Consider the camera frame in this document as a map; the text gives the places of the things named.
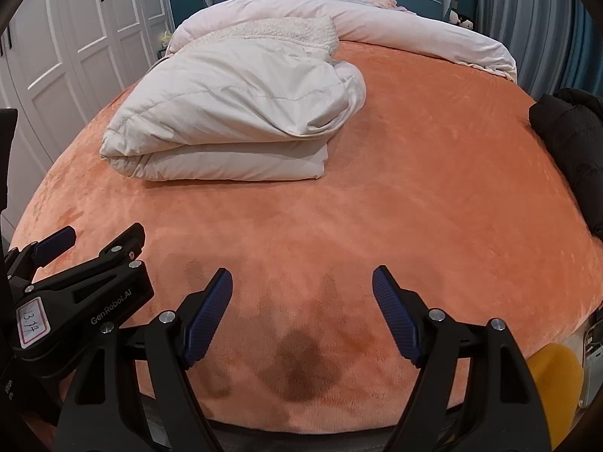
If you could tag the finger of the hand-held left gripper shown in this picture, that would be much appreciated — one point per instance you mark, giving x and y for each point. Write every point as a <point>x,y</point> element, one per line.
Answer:
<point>56,240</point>
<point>117,273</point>

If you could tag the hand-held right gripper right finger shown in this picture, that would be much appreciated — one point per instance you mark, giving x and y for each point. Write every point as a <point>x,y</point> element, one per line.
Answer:
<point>393,315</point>

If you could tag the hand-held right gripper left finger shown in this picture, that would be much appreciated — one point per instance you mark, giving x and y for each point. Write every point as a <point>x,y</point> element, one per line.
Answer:
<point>209,315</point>

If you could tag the white down jacket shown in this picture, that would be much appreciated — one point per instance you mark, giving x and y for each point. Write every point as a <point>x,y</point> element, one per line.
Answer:
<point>235,103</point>

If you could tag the orange plush blanket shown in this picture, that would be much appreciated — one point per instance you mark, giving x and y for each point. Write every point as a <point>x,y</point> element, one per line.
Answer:
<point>377,197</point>

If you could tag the yellow object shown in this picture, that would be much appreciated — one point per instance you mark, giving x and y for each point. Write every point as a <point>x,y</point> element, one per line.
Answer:
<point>553,386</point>

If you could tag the white wardrobe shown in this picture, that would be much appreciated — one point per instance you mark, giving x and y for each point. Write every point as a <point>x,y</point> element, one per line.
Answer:
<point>70,56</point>

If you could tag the white appliance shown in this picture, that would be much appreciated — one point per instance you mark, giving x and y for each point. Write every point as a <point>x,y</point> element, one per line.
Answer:
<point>591,358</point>

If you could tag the black garment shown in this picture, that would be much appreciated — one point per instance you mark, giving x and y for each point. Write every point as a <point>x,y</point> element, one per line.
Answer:
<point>574,150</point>

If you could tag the white duvet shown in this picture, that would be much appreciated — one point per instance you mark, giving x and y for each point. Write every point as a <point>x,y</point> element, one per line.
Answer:
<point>414,33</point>

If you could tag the small plush toy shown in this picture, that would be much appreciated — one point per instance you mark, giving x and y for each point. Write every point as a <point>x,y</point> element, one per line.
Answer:
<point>461,19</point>

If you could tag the grey curtain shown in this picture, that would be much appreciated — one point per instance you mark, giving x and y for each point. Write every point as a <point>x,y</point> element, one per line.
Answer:
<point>527,9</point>

